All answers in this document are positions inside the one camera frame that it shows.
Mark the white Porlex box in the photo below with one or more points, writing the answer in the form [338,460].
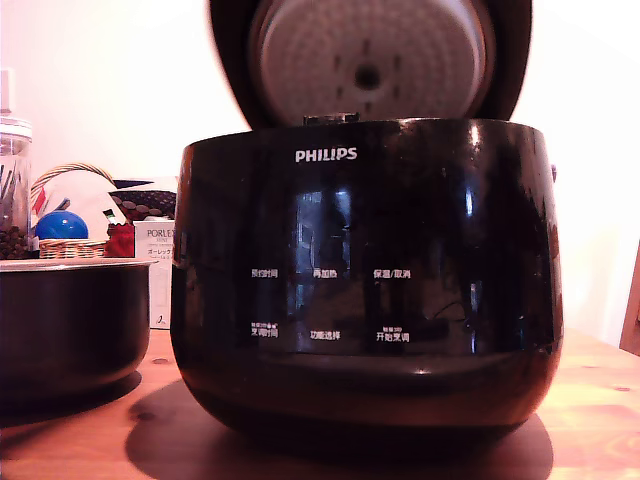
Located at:
[160,280]

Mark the black inner cooking pot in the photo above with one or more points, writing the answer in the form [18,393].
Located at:
[70,325]

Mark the clear glass jar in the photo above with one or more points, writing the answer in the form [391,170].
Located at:
[12,200]

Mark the white printed cloth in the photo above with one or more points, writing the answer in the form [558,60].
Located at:
[80,197]

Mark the black Philips rice cooker body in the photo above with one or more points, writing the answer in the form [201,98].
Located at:
[370,300]

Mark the red pouch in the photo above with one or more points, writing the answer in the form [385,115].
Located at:
[121,240]

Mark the black rice cooker lid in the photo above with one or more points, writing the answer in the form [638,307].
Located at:
[365,60]

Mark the woven wicker basket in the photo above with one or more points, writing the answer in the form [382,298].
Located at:
[75,247]

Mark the blue ball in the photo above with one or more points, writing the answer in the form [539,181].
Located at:
[62,225]

